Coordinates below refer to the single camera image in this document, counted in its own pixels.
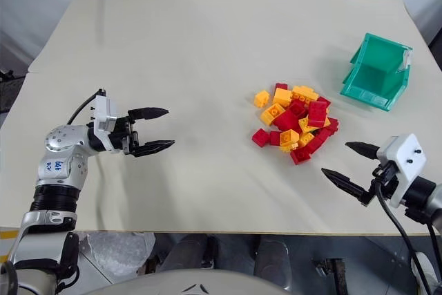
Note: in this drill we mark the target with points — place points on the small red building block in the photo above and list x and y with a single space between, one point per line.
281 86
275 138
324 100

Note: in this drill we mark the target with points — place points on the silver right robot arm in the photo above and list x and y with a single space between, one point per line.
426 193

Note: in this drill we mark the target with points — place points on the black metal bracket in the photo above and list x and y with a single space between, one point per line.
333 272

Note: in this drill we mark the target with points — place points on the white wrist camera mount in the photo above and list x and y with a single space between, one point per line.
103 113
405 153

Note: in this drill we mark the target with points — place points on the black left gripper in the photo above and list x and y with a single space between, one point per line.
122 136

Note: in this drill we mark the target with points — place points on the crinkled clear plastic bag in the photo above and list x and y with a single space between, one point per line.
114 255

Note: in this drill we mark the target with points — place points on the white rounded robot part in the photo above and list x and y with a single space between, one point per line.
426 272

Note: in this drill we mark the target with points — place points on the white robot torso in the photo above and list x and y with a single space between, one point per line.
186 283

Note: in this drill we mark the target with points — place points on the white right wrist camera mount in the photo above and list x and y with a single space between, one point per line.
405 153

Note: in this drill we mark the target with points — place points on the dark grey rounded shape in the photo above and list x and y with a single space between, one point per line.
186 253

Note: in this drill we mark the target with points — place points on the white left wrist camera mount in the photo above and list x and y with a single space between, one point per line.
103 113

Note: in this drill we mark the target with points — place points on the green plastic bin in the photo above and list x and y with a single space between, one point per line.
373 77

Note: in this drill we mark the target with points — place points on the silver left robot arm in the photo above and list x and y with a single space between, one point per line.
58 139

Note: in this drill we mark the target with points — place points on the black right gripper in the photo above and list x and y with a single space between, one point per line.
386 179

